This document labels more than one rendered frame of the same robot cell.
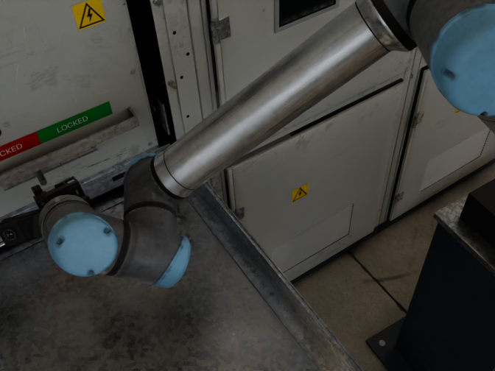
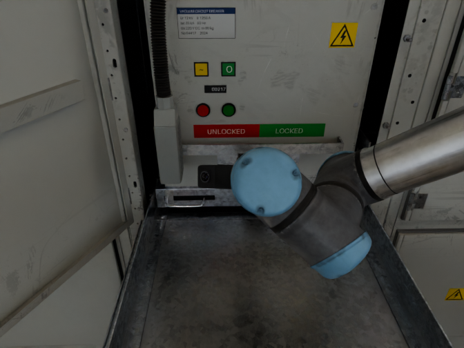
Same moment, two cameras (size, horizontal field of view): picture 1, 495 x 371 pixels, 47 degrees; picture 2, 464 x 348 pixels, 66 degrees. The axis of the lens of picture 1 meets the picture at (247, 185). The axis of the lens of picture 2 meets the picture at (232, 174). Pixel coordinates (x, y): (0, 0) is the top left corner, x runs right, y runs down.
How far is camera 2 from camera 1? 0.43 m
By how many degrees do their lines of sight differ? 28
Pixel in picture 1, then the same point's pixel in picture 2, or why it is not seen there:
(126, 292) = (273, 286)
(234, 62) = not seen: hidden behind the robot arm
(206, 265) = (359, 299)
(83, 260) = (259, 193)
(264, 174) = (431, 256)
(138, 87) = (353, 122)
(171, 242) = (354, 227)
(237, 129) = not seen: outside the picture
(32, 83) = (274, 80)
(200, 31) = (433, 84)
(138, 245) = (320, 209)
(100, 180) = not seen: hidden behind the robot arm
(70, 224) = (262, 150)
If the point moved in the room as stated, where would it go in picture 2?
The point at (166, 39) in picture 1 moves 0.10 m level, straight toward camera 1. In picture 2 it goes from (400, 80) to (400, 94)
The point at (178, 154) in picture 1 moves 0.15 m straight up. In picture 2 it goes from (393, 144) to (422, 38)
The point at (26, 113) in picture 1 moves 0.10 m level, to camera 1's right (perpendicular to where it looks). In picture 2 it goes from (259, 105) to (300, 112)
